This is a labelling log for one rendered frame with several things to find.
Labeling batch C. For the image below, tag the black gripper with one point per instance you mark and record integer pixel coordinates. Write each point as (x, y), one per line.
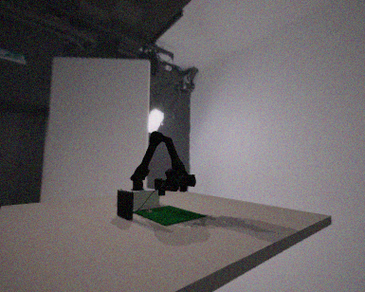
(171, 185)

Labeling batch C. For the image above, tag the green circuit board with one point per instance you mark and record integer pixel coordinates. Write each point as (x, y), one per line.
(168, 215)

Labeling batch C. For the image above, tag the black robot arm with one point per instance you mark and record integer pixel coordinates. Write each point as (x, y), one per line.
(178, 168)

